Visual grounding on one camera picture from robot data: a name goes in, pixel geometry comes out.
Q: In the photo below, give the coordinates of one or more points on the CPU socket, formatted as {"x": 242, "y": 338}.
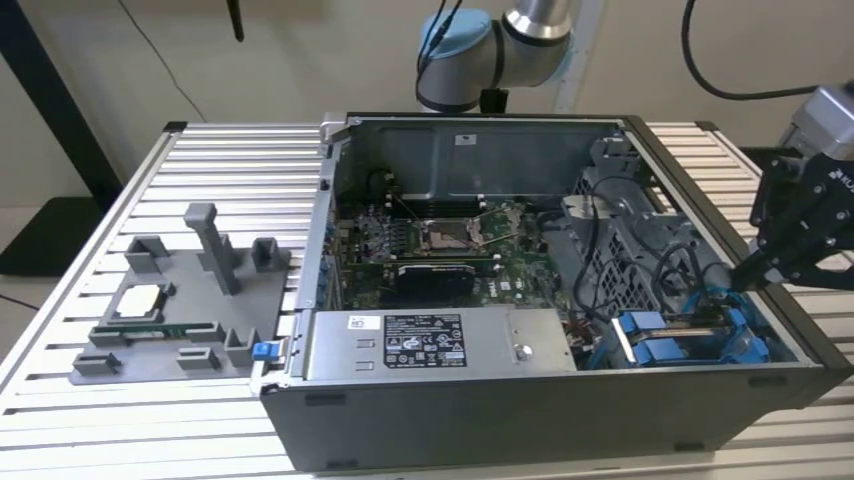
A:
{"x": 446, "y": 236}

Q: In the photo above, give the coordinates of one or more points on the hard disk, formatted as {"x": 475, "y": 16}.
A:
{"x": 643, "y": 321}

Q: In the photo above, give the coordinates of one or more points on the black floor base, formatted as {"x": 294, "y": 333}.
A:
{"x": 54, "y": 235}

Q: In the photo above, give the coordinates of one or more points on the silver CPU chip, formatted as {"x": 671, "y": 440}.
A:
{"x": 142, "y": 301}

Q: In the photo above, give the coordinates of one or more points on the black slanted post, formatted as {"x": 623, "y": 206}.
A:
{"x": 47, "y": 90}

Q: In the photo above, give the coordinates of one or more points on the blue case latch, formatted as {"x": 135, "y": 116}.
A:
{"x": 264, "y": 350}

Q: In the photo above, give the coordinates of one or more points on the white case sticker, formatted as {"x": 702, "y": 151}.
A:
{"x": 465, "y": 139}

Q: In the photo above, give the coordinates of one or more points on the silver power supply unit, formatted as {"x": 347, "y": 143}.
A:
{"x": 334, "y": 345}

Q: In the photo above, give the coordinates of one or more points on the black hanging rod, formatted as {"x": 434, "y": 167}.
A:
{"x": 235, "y": 20}

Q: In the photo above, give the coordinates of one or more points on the black RAM slots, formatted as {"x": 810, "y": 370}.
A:
{"x": 434, "y": 206}

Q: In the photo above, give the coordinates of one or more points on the green motherboard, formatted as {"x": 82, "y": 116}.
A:
{"x": 521, "y": 270}

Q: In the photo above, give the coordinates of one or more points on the grey metal disk bay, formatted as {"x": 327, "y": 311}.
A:
{"x": 621, "y": 260}

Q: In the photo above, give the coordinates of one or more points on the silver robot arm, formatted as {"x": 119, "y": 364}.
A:
{"x": 467, "y": 70}

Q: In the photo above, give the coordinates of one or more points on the black graphics card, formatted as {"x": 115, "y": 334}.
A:
{"x": 434, "y": 285}

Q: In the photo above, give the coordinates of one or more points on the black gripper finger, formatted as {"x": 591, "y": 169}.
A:
{"x": 821, "y": 267}
{"x": 767, "y": 200}

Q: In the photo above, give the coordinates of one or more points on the black open PC case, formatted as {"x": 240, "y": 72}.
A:
{"x": 467, "y": 425}

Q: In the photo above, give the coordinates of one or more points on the grey parts rack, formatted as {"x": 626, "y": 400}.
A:
{"x": 194, "y": 300}

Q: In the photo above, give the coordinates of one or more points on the green RAM stick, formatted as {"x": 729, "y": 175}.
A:
{"x": 182, "y": 331}

